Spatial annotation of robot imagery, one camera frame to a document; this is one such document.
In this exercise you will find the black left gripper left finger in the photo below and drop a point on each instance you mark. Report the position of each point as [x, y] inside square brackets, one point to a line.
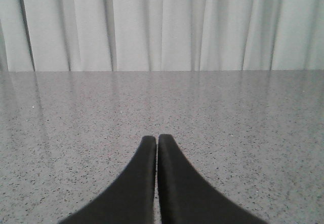
[130, 198]

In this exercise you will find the white pleated curtain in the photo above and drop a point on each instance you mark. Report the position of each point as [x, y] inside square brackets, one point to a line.
[161, 35]

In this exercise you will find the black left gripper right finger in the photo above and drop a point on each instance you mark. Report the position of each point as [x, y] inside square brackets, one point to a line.
[186, 197]

